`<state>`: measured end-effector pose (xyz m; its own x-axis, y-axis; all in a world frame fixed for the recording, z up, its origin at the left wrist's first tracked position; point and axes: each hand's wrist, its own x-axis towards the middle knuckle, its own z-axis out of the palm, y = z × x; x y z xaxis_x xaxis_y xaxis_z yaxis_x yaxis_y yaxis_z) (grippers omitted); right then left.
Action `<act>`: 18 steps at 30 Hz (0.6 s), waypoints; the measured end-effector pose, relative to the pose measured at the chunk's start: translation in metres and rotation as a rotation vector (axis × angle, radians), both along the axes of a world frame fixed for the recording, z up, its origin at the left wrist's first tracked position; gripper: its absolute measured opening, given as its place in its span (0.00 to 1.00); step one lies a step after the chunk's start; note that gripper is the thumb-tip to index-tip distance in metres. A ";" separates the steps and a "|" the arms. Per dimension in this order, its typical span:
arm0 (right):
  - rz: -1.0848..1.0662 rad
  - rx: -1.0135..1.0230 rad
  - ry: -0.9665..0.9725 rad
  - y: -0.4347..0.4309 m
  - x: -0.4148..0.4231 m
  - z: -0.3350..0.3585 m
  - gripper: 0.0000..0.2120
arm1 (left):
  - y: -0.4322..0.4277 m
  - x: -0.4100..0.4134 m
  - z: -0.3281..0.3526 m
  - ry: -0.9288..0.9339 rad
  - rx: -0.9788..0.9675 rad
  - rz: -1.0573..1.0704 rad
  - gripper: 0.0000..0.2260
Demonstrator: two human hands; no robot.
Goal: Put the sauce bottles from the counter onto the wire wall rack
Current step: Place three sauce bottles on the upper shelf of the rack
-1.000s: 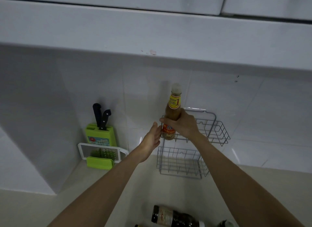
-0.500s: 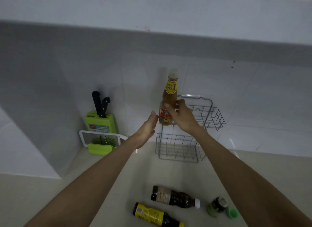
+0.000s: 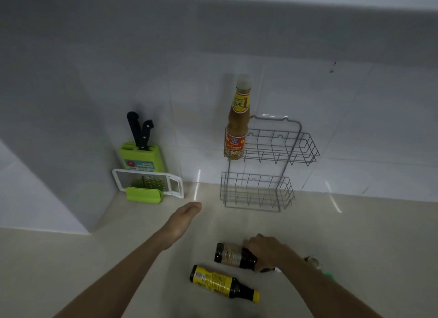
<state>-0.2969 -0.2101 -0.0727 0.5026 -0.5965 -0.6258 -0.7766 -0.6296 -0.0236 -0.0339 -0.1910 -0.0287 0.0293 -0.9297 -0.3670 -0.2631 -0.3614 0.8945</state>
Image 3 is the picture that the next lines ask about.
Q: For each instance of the person's right hand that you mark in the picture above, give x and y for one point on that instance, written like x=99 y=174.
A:
x=272 y=252

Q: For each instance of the person's left hand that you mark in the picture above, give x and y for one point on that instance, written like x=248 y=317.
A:
x=179 y=223

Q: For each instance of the person's right fingers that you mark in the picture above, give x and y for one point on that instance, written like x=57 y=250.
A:
x=250 y=244

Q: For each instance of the person's left fingers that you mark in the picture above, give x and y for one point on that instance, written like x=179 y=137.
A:
x=193 y=207

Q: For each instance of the dark bottle with white label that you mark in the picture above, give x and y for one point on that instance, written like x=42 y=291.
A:
x=231 y=255

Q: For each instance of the person's right forearm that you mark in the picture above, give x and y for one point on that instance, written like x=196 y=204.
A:
x=325 y=293

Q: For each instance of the person's left forearm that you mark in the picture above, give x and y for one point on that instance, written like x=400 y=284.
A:
x=116 y=283

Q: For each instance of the white framed metal grater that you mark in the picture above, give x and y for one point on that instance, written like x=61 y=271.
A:
x=176 y=186

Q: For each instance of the green grater holder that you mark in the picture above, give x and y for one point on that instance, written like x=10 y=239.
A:
x=143 y=195

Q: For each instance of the dark bottle with yellow label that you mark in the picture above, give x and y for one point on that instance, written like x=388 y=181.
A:
x=214 y=281

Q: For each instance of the small green capped bottle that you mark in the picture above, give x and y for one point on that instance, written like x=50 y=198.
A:
x=312 y=261

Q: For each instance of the green knife block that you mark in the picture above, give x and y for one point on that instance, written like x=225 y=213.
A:
x=150 y=158

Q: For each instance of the orange sauce bottle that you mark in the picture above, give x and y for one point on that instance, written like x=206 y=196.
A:
x=236 y=126

